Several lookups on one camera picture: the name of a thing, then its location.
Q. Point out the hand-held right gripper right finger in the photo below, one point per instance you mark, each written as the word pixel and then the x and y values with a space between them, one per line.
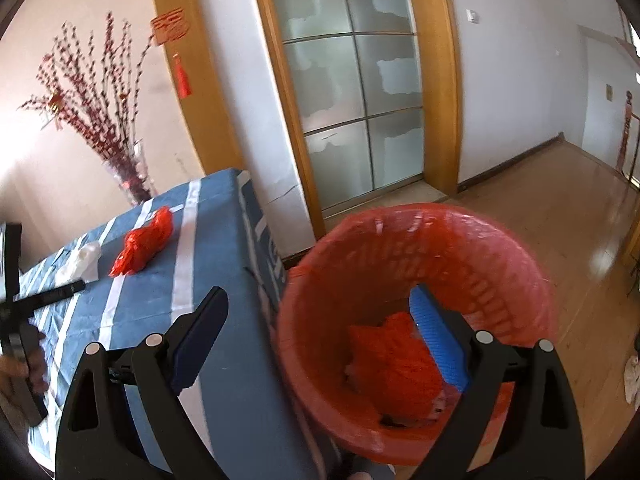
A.
pixel 440 340

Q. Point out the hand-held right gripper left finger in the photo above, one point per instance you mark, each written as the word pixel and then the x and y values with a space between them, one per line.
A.
pixel 192 355

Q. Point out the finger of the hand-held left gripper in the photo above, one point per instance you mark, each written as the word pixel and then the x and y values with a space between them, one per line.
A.
pixel 50 294
pixel 11 260

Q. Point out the white plastic bag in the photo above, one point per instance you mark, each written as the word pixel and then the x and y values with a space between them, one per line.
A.
pixel 82 260

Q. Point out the red plastic bag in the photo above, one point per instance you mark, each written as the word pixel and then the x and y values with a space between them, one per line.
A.
pixel 390 360
pixel 142 245

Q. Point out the red lined plastic trash basket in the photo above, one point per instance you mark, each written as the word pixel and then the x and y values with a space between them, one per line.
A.
pixel 350 260

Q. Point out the person's left hand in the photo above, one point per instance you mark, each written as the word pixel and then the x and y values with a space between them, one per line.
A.
pixel 12 370

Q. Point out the blue striped tablecloth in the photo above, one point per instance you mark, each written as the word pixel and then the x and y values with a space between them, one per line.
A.
pixel 215 240

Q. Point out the clear glass vase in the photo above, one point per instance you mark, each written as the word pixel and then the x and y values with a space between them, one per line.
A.
pixel 132 180

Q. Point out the red berry branch bundle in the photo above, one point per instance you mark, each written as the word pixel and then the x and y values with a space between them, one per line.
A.
pixel 107 130

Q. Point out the red tasselled hanging ornament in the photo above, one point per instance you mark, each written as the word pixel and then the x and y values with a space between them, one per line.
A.
pixel 182 77

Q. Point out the wooden stair railing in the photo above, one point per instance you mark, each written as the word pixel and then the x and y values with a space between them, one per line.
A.
pixel 624 135

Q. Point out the frosted glass door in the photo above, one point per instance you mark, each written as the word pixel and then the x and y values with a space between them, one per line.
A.
pixel 340 75

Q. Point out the wooden wall trim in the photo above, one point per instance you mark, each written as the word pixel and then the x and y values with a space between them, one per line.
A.
pixel 205 110

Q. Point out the wooden door frame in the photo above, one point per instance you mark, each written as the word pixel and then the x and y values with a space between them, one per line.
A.
pixel 440 85

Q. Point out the small wall plaque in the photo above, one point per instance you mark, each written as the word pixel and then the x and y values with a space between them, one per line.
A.
pixel 609 91

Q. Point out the white light switch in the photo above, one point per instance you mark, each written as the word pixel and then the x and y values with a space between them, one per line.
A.
pixel 473 16

